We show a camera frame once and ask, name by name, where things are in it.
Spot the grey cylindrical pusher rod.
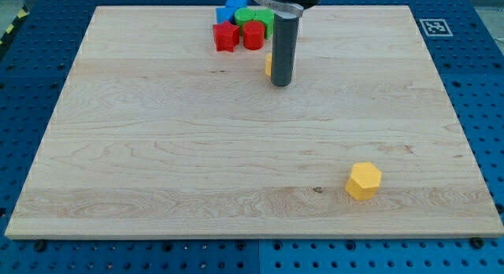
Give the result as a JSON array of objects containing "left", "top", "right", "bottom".
[{"left": 270, "top": 13, "right": 299, "bottom": 87}]

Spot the yellow hexagon block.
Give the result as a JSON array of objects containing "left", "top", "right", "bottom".
[{"left": 345, "top": 162, "right": 383, "bottom": 201}]

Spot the green round block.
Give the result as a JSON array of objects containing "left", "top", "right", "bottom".
[{"left": 234, "top": 8, "right": 274, "bottom": 39}]

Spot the red cylinder block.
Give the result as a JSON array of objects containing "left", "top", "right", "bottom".
[{"left": 243, "top": 20, "right": 265, "bottom": 50}]

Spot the yellow block behind pusher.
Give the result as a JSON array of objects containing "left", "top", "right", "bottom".
[{"left": 265, "top": 53, "right": 272, "bottom": 76}]

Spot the blue block behind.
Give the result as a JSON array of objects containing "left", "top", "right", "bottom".
[{"left": 225, "top": 0, "right": 248, "bottom": 9}]

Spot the red star block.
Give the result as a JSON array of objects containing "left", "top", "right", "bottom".
[{"left": 213, "top": 20, "right": 240, "bottom": 52}]

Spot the blue cube block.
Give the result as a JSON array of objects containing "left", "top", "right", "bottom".
[{"left": 216, "top": 7, "right": 237, "bottom": 24}]

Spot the white fiducial marker tag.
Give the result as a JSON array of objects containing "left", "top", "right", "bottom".
[{"left": 420, "top": 18, "right": 453, "bottom": 37}]

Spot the wooden board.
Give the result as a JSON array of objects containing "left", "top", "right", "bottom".
[{"left": 6, "top": 6, "right": 503, "bottom": 240}]

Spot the metal hose clamp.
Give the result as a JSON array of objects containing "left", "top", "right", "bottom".
[{"left": 252, "top": 0, "right": 304, "bottom": 19}]

